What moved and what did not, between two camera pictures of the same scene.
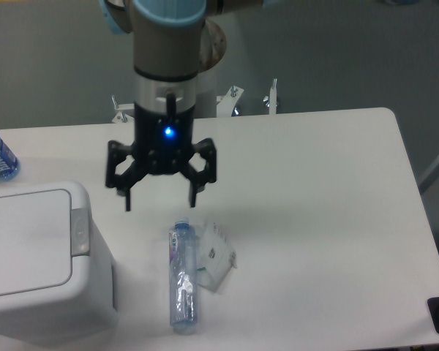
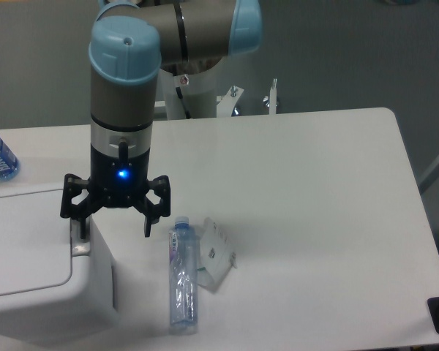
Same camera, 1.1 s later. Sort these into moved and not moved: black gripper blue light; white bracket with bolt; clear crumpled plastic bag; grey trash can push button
Moved: black gripper blue light
Not moved: clear crumpled plastic bag; grey trash can push button; white bracket with bolt
